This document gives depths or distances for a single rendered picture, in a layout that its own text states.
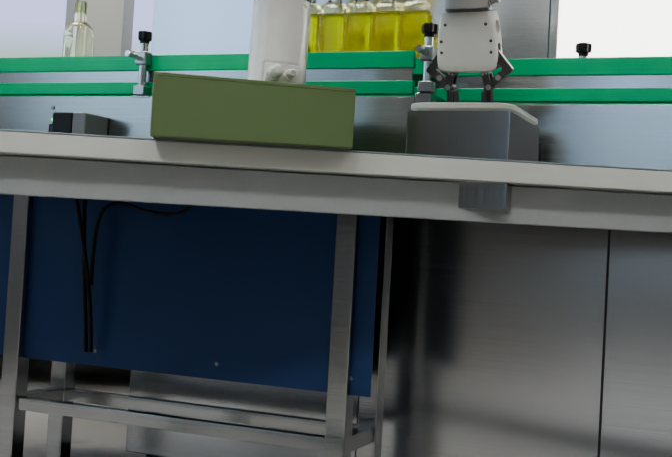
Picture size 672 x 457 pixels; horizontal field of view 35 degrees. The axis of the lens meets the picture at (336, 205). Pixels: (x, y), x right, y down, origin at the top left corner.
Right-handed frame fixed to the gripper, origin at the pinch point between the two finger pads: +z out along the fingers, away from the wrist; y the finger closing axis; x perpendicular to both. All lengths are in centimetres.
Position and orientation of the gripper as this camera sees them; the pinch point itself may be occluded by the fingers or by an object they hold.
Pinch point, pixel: (470, 103)
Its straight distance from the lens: 180.3
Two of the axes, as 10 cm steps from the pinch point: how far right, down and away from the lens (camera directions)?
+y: -9.3, -0.4, 3.7
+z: 0.4, 9.8, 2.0
